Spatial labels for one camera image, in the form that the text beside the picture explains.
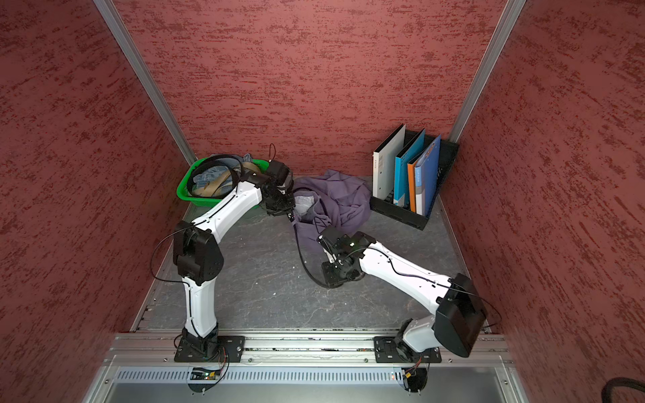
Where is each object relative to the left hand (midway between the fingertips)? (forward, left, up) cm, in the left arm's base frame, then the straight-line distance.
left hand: (291, 213), depth 90 cm
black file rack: (+29, -64, +6) cm, 71 cm away
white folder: (+17, -35, +11) cm, 40 cm away
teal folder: (+12, -40, +12) cm, 44 cm away
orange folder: (+9, -45, +6) cm, 46 cm away
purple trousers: (+14, -14, -9) cm, 22 cm away
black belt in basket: (+32, +39, -2) cm, 51 cm away
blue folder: (+11, -50, +9) cm, 52 cm away
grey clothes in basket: (+22, +39, -3) cm, 45 cm away
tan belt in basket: (+18, +39, -7) cm, 43 cm away
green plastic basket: (+16, +50, -6) cm, 53 cm away
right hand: (-25, -16, -4) cm, 30 cm away
